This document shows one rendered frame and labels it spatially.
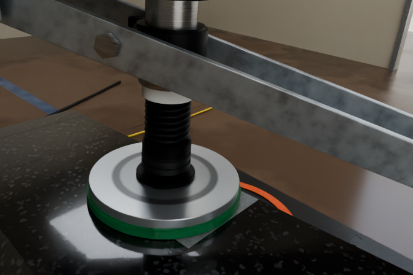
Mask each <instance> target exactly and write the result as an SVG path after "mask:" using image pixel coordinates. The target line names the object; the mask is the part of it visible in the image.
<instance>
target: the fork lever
mask: <svg viewBox="0 0 413 275"><path fill-rule="evenodd" d="M0 6H1V15H2V20H1V21H0V23H2V24H5V25H7V26H10V27H12V28H15V29H17V30H20V31H23V32H24V33H27V34H30V35H32V36H34V37H37V38H40V39H42V40H44V41H47V42H50V43H52V44H55V45H57V46H59V47H62V48H65V49H67V50H70V51H72V52H74V53H77V54H80V55H82V56H85V57H87V58H90V59H92V60H95V61H97V62H99V63H102V64H105V65H107V66H110V67H112V68H114V69H117V70H119V71H122V72H124V73H127V74H130V75H131V76H134V77H137V78H139V79H142V80H145V81H147V82H149V83H152V84H154V85H157V86H159V87H162V88H164V89H167V90H170V91H172V92H174V93H177V94H179V95H182V96H185V97H187V98H189V99H192V100H194V101H197V102H199V103H202V104H204V105H206V106H209V107H212V108H214V109H217V110H220V111H221V112H224V113H227V114H229V115H232V116H234V117H237V118H239V119H242V120H244V121H246V122H249V123H252V124H254V125H257V126H260V127H261V128H264V129H267V130H269V131H272V132H274V133H277V134H279V135H282V136H284V137H286V138H289V139H292V140H294V141H296V142H299V143H301V144H304V145H307V146H309V147H311V148H314V149H317V150H319V151H321V152H324V153H327V154H329V155H332V156H334V157H336V158H339V159H341V160H344V161H347V162H349V163H351V164H354V165H357V166H359V167H361V168H364V169H367V170H369V171H372V172H374V173H376V174H379V175H381V176H384V177H386V178H389V179H391V180H394V181H396V182H399V183H401V184H404V185H407V186H408V187H411V188H413V115H412V114H409V113H407V112H405V111H402V110H399V109H397V108H394V107H391V106H389V105H387V104H384V103H382V102H379V101H376V100H374V99H371V98H368V97H367V96H364V95H361V94H359V93H356V92H354V91H351V90H349V89H346V88H344V87H341V86H338V85H336V84H334V83H331V82H328V81H326V80H323V79H321V78H319V77H316V76H313V75H311V74H308V73H306V72H303V71H300V70H298V69H296V68H293V67H291V66H288V65H286V64H283V63H280V62H278V61H275V60H273V59H270V58H268V57H266V56H263V55H260V54H258V53H255V52H252V51H250V50H247V49H245V48H243V47H240V46H237V45H235V44H232V43H230V42H228V41H224V40H222V39H220V38H217V37H214V36H212V35H210V34H209V35H208V44H207V53H206V57H204V56H201V55H198V54H196V53H194V52H191V51H188V50H186V49H184V48H181V47H178V46H176V45H173V44H171V43H169V42H166V41H163V40H161V39H158V38H156V37H154V36H150V35H148V34H146V33H143V32H141V31H138V30H136V29H133V28H131V27H128V17H129V16H138V17H145V9H144V8H142V7H139V6H136V5H134V4H131V3H129V2H126V1H123V0H0Z"/></svg>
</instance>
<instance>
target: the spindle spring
mask: <svg viewBox="0 0 413 275"><path fill-rule="evenodd" d="M145 100H146V102H145V107H146V108H145V110H144V111H145V113H146V114H145V116H144V118H145V119H146V120H145V121H144V124H145V127H144V130H145V133H144V135H145V138H146V139H147V140H148V141H151V142H153V143H156V144H163V145H169V144H177V143H180V142H183V141H189V139H190V138H189V135H190V127H191V126H190V123H191V120H190V117H191V105H192V101H189V102H187V103H182V104H161V103H155V102H152V101H149V100H147V99H145ZM155 106H157V107H155ZM178 106H180V107H178ZM159 107H176V108H159ZM156 113H159V114H156ZM176 113H178V114H176ZM164 114H171V115H164ZM156 119H158V120H156ZM177 119H178V120H177ZM161 120H172V121H161ZM155 125H156V126H155ZM177 125H178V126H177ZM162 126H172V127H162ZM156 131H157V132H156ZM158 132H161V133H158ZM173 132H175V133H173ZM158 138H161V139H158ZM172 138H174V139H172Z"/></svg>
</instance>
